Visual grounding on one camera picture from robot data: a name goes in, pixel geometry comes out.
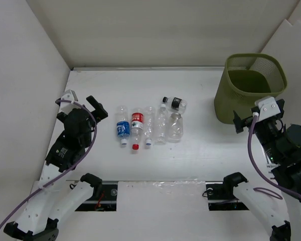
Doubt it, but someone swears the blue label plastic bottle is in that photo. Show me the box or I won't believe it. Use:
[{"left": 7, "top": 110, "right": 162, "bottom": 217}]
[{"left": 115, "top": 105, "right": 130, "bottom": 146}]

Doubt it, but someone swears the red label plastic bottle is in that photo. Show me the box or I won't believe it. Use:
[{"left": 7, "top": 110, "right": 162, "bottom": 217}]
[{"left": 130, "top": 107, "right": 144, "bottom": 151}]

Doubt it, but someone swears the clear bottle blue cap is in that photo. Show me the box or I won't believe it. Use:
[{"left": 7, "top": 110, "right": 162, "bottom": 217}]
[{"left": 144, "top": 106, "right": 156, "bottom": 147}]

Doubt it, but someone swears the clear bottle white cap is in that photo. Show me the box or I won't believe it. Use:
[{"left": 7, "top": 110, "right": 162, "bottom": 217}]
[{"left": 155, "top": 104, "right": 168, "bottom": 145}]

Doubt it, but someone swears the black label small bottle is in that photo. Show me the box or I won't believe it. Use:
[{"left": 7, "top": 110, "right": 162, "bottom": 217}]
[{"left": 162, "top": 96, "right": 187, "bottom": 113}]

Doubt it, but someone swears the clear plastic jar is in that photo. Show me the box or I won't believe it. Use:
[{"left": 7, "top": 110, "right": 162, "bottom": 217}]
[{"left": 168, "top": 112, "right": 184, "bottom": 142}]

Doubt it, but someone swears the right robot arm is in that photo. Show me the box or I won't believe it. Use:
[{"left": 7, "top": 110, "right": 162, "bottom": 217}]
[{"left": 222, "top": 96, "right": 301, "bottom": 240}]

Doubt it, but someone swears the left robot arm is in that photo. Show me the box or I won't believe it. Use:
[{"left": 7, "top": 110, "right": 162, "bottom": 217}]
[{"left": 1, "top": 92, "right": 108, "bottom": 240}]

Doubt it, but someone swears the green mesh bin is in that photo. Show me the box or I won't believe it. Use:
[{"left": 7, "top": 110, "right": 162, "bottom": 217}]
[{"left": 214, "top": 53, "right": 287, "bottom": 125}]

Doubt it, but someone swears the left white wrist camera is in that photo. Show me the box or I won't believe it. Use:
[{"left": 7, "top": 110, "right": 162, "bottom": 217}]
[{"left": 60, "top": 89, "right": 79, "bottom": 114}]

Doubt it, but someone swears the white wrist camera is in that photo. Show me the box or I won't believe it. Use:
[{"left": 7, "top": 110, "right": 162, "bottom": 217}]
[
  {"left": 60, "top": 89, "right": 79, "bottom": 114},
  {"left": 255, "top": 96, "right": 281, "bottom": 121}
]

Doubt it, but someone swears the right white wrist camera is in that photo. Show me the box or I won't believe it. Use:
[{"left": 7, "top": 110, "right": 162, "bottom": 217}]
[{"left": 255, "top": 96, "right": 281, "bottom": 121}]

